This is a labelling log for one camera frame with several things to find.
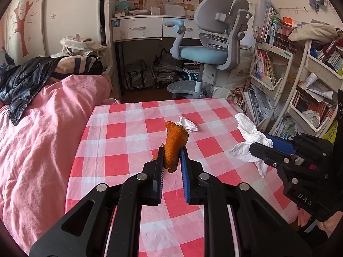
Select pink duvet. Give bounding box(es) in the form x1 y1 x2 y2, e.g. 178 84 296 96
0 73 121 255

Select blue printed bag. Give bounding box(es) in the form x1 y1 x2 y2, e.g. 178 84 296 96
183 67 201 82

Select row of colourful books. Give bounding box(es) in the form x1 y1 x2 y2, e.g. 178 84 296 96
275 115 298 140

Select white tote bag tree print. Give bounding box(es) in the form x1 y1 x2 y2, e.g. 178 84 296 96
226 49 255 98

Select beige dark-striped cloth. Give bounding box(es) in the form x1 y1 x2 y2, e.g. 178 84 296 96
50 55 104 77

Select orange-brown bread piece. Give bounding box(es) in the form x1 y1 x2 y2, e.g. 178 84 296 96
160 121 190 173

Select tote bag red handles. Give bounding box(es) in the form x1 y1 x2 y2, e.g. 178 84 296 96
227 88 245 105

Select brown plastic organizer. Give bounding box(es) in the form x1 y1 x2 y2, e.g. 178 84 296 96
275 27 298 47

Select shiny black jacket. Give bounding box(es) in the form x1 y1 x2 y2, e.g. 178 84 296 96
0 56 62 125

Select yellow packet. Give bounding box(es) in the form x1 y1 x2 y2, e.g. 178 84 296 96
323 120 339 143

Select red white checked tablecloth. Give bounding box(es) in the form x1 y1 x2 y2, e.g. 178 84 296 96
64 98 301 257

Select white tissue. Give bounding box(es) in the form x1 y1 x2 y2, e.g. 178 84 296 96
175 116 199 132
229 112 274 178

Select stack of papers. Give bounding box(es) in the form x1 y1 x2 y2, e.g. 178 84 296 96
243 88 272 129

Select loose white papers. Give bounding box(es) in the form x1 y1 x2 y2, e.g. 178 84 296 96
297 72 337 102

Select grey blue office chair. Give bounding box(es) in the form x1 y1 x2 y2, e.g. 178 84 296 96
163 0 254 99

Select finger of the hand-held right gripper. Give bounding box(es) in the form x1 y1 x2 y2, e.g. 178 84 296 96
249 142 326 188
264 132 333 156

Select cream canvas bag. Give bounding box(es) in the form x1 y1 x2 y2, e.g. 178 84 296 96
59 33 108 58

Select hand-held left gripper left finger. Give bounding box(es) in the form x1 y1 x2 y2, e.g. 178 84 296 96
29 146 165 257

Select person's right hand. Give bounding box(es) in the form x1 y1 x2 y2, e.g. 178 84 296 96
318 213 343 237

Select white desk with drawers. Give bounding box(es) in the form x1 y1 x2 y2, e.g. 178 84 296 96
103 0 233 98

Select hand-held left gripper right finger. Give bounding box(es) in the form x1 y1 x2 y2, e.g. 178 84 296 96
180 147 313 257

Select white book trolley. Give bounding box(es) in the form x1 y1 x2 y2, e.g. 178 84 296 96
268 27 343 140
242 41 295 137

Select bag of newspapers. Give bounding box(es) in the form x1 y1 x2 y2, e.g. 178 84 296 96
153 48 185 87

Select beige cloth bundle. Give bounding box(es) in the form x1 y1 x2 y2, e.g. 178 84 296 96
288 23 340 43

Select white wardrobe tree decal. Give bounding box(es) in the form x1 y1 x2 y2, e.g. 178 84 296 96
0 0 106 67

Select hanging photos on string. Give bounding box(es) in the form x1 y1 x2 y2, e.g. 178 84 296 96
307 0 327 12

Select row of dark books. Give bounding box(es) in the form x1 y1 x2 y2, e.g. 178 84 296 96
292 91 337 125

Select white box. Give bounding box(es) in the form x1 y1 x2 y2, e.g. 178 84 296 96
165 4 187 16

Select clear bag black straps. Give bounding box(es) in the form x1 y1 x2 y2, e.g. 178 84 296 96
124 60 148 91

